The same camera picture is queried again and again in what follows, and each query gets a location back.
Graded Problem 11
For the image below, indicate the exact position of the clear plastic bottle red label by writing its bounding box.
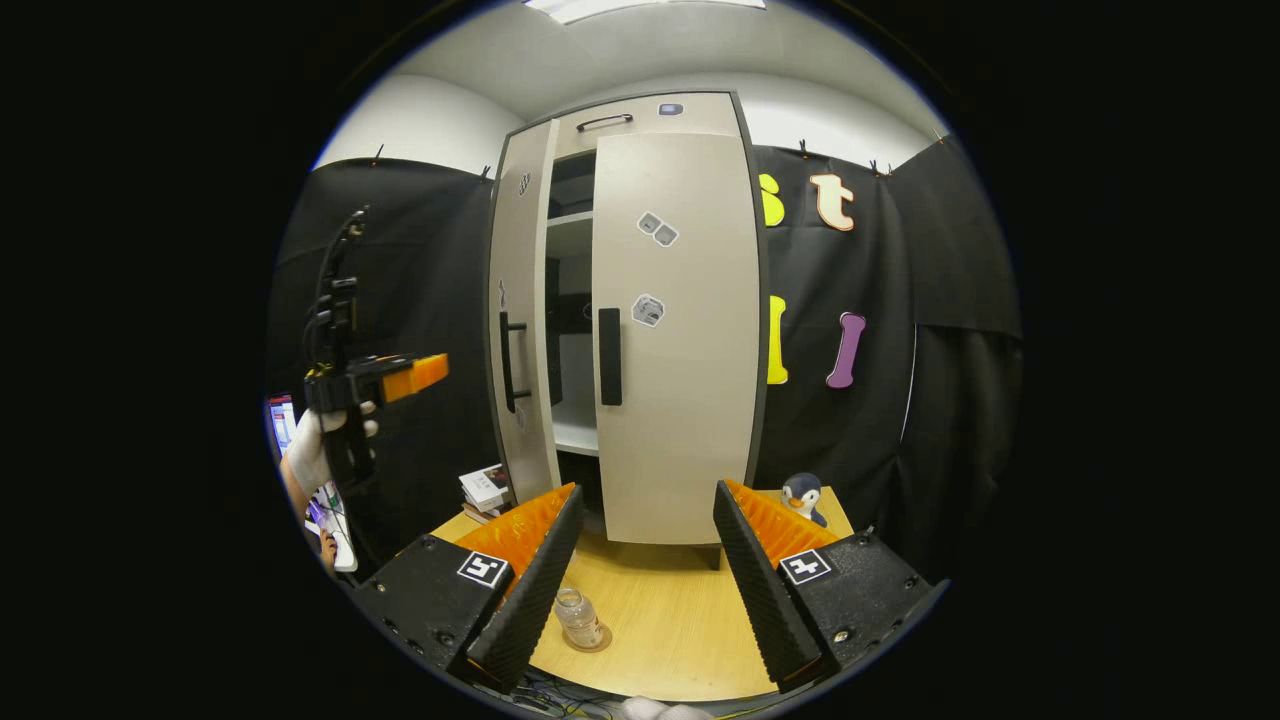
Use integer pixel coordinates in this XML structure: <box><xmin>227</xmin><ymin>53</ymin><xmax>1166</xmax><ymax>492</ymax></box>
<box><xmin>555</xmin><ymin>587</ymin><xmax>606</xmax><ymax>649</ymax></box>

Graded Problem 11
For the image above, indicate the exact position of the white cabinet door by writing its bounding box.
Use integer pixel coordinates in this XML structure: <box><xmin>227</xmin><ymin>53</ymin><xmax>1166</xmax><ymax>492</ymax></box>
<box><xmin>592</xmin><ymin>130</ymin><xmax>763</xmax><ymax>547</ymax></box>
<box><xmin>490</xmin><ymin>120</ymin><xmax>563</xmax><ymax>506</ymax></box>

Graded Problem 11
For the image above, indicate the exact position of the large ceiling light panel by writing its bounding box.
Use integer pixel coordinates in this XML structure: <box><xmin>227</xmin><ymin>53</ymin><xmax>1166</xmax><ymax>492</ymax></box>
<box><xmin>525</xmin><ymin>0</ymin><xmax>766</xmax><ymax>26</ymax></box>

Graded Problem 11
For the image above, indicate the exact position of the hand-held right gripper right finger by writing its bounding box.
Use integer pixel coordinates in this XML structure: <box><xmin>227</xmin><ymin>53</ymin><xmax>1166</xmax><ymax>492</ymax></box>
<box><xmin>712</xmin><ymin>478</ymin><xmax>949</xmax><ymax>693</ymax></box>

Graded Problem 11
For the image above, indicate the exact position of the white cabinet drawer front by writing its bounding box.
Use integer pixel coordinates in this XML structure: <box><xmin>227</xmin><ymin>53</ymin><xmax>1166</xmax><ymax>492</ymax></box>
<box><xmin>550</xmin><ymin>92</ymin><xmax>741</xmax><ymax>161</ymax></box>

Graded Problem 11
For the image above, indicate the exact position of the small stack of books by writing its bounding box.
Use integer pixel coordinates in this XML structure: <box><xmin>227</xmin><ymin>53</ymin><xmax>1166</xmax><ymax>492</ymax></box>
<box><xmin>459</xmin><ymin>464</ymin><xmax>511</xmax><ymax>524</ymax></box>

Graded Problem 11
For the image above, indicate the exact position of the computer monitor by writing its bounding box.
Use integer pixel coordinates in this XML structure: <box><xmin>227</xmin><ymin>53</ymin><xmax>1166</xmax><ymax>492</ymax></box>
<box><xmin>266</xmin><ymin>395</ymin><xmax>298</xmax><ymax>456</ymax></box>

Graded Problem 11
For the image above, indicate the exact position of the white cabinet shelf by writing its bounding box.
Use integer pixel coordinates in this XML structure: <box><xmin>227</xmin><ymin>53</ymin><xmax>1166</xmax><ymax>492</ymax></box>
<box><xmin>546</xmin><ymin>210</ymin><xmax>595</xmax><ymax>259</ymax></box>
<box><xmin>553</xmin><ymin>400</ymin><xmax>601</xmax><ymax>457</ymax></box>

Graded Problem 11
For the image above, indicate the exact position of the penguin toy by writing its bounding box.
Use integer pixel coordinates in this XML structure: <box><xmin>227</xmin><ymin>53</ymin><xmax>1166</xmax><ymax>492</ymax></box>
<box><xmin>780</xmin><ymin>473</ymin><xmax>829</xmax><ymax>529</ymax></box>

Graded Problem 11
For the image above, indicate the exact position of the grey white cabinet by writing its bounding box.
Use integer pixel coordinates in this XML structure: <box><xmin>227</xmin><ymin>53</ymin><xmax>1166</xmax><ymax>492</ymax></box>
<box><xmin>487</xmin><ymin>90</ymin><xmax>771</xmax><ymax>571</ymax></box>

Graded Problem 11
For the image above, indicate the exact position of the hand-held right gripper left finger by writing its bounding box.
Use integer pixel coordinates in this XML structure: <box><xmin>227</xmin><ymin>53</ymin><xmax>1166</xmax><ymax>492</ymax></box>
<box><xmin>352</xmin><ymin>483</ymin><xmax>586</xmax><ymax>693</ymax></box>

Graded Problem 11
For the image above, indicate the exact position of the black door handle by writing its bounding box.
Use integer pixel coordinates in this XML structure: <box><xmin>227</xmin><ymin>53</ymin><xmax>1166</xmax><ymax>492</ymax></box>
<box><xmin>598</xmin><ymin>308</ymin><xmax>623</xmax><ymax>407</ymax></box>
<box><xmin>499</xmin><ymin>311</ymin><xmax>531</xmax><ymax>414</ymax></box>

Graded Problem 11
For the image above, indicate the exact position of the black backdrop cloth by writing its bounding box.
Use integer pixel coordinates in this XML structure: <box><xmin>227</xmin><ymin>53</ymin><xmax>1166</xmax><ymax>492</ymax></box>
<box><xmin>265</xmin><ymin>135</ymin><xmax>1026</xmax><ymax>586</ymax></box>

